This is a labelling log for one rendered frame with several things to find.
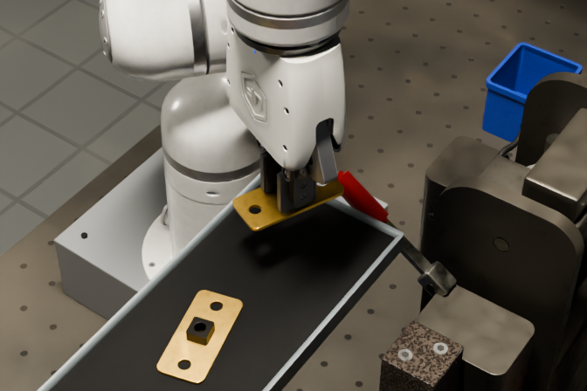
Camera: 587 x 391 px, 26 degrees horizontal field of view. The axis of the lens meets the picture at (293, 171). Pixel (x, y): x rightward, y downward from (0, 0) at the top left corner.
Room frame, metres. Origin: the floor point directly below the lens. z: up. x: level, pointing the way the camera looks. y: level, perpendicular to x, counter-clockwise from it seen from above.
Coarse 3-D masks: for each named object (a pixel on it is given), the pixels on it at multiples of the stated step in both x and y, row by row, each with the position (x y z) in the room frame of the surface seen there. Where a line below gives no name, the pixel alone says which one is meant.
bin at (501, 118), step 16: (528, 48) 1.42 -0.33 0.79; (512, 64) 1.40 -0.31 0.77; (528, 64) 1.42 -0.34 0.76; (544, 64) 1.40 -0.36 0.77; (560, 64) 1.39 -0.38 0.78; (576, 64) 1.38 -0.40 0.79; (496, 80) 1.37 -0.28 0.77; (512, 80) 1.41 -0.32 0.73; (528, 80) 1.41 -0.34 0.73; (496, 96) 1.33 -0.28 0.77; (512, 96) 1.32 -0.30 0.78; (496, 112) 1.33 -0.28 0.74; (512, 112) 1.32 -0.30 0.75; (496, 128) 1.33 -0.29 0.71; (512, 128) 1.32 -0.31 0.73
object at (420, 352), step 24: (408, 336) 0.65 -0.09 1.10; (432, 336) 0.65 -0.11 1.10; (384, 360) 0.63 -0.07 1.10; (408, 360) 0.63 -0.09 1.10; (432, 360) 0.63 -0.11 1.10; (456, 360) 0.63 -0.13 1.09; (384, 384) 0.63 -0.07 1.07; (408, 384) 0.61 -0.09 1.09; (432, 384) 0.60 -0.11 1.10; (456, 384) 0.64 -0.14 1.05
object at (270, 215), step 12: (336, 180) 0.72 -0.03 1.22; (252, 192) 0.70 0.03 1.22; (264, 192) 0.70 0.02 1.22; (276, 192) 0.70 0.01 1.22; (324, 192) 0.70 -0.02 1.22; (336, 192) 0.70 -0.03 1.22; (240, 204) 0.69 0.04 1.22; (252, 204) 0.69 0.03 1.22; (264, 204) 0.69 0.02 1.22; (276, 204) 0.69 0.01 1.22; (312, 204) 0.69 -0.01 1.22; (252, 216) 0.68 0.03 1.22; (264, 216) 0.68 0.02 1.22; (276, 216) 0.68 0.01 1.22; (288, 216) 0.68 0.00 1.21; (252, 228) 0.66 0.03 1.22; (264, 228) 0.67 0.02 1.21
